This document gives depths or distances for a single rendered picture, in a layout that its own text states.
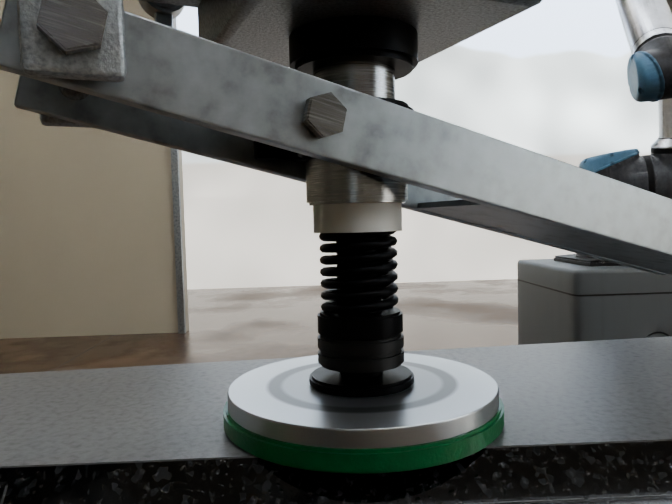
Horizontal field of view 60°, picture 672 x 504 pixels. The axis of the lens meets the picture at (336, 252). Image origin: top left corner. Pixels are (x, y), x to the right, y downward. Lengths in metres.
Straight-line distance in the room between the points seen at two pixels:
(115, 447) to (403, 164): 0.29
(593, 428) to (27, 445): 0.41
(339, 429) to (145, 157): 5.25
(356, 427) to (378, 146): 0.19
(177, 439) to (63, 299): 5.39
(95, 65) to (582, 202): 0.37
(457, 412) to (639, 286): 1.17
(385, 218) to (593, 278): 1.09
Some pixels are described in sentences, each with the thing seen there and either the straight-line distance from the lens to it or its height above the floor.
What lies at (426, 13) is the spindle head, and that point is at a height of 1.12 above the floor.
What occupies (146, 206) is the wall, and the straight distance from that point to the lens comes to 5.53.
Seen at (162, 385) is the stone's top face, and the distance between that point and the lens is 0.61.
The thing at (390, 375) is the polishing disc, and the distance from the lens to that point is 0.46.
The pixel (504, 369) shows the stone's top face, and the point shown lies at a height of 0.82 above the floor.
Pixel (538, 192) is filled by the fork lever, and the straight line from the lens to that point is 0.48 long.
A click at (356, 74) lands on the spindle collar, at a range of 0.44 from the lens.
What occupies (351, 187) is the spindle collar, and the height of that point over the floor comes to 1.00.
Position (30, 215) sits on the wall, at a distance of 5.90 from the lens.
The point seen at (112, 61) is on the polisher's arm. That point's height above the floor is 1.07.
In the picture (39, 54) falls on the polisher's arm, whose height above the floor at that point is 1.07.
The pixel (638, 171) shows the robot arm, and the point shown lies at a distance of 1.67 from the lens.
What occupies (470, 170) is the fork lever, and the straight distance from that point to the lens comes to 0.44.
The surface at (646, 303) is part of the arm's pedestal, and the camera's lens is 1.56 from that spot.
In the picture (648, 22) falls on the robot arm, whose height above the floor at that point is 1.34.
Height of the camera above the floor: 0.98
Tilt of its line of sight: 3 degrees down
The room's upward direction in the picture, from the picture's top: 2 degrees counter-clockwise
